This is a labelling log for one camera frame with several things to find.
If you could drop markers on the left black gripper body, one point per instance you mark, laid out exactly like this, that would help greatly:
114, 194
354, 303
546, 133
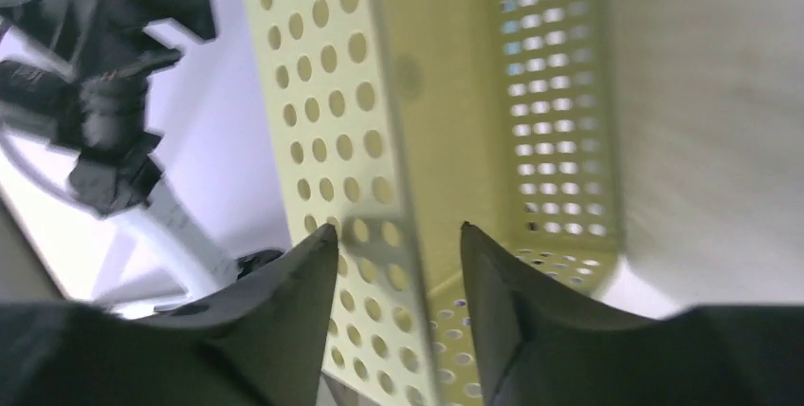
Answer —
92, 94

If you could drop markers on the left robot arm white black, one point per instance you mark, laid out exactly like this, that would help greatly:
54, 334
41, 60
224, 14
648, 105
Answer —
131, 190

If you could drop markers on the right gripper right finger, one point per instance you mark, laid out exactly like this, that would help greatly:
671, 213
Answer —
539, 342

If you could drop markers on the light green plastic basket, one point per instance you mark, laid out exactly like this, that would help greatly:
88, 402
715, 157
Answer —
397, 121

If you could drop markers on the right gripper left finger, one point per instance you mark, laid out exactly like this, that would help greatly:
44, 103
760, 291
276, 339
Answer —
260, 341

